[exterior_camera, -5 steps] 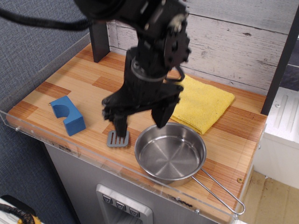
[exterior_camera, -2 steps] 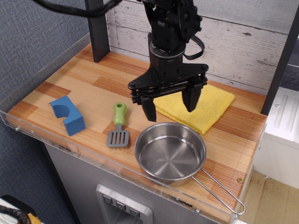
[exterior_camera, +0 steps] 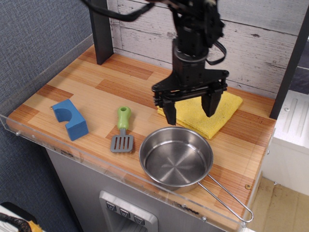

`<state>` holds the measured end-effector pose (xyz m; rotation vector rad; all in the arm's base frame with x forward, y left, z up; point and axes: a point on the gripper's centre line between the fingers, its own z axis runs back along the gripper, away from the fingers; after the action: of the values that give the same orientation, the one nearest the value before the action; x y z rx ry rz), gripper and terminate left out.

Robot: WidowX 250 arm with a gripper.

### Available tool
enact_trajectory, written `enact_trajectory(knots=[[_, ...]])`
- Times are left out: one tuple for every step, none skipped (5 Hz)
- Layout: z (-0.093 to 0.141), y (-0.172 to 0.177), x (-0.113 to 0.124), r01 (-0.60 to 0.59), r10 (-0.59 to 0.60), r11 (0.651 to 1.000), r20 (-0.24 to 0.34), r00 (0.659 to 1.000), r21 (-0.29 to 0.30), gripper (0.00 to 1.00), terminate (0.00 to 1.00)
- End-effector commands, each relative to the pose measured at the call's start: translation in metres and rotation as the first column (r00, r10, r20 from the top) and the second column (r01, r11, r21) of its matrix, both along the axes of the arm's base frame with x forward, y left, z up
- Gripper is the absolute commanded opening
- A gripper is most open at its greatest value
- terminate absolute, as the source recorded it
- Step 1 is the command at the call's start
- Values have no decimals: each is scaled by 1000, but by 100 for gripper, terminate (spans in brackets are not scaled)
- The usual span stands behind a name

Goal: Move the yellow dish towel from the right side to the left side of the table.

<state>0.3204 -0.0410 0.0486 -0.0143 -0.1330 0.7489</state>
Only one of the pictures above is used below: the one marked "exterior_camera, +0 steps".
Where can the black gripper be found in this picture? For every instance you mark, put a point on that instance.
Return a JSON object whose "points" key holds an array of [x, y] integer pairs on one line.
{"points": [[189, 78]]}

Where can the yellow dish towel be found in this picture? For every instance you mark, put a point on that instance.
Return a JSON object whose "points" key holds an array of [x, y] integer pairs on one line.
{"points": [[189, 114]]}

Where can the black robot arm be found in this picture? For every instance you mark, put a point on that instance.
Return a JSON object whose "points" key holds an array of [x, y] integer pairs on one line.
{"points": [[198, 27]]}

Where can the stainless steel pan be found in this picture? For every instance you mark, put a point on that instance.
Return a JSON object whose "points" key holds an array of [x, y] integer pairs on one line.
{"points": [[178, 159]]}

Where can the clear acrylic table guard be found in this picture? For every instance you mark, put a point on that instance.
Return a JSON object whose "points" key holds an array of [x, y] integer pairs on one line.
{"points": [[25, 65]]}

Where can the white plastic bin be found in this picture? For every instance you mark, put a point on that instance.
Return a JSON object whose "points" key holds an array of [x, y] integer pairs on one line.
{"points": [[287, 158]]}

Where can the blue wooden arch block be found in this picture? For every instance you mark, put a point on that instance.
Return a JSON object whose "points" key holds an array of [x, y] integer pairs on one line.
{"points": [[76, 125]]}

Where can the grey toy kitchen cabinet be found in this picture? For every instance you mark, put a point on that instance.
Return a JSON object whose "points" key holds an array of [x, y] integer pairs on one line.
{"points": [[83, 184]]}

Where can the silver button panel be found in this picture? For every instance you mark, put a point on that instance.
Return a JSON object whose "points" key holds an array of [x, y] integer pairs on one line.
{"points": [[122, 216]]}

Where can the black and yellow object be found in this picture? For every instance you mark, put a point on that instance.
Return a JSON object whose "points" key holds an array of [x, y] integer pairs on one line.
{"points": [[15, 219]]}

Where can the green handled grey spatula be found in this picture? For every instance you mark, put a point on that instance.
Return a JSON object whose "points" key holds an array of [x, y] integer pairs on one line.
{"points": [[122, 142]]}

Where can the dark right frame post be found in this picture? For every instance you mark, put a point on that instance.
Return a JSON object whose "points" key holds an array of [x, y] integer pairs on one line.
{"points": [[291, 67]]}

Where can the dark frame post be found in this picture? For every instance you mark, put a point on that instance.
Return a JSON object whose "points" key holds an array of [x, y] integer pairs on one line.
{"points": [[102, 37], [291, 67]]}

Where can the dark left frame post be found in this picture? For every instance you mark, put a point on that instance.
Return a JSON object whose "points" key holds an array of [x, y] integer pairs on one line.
{"points": [[102, 37]]}

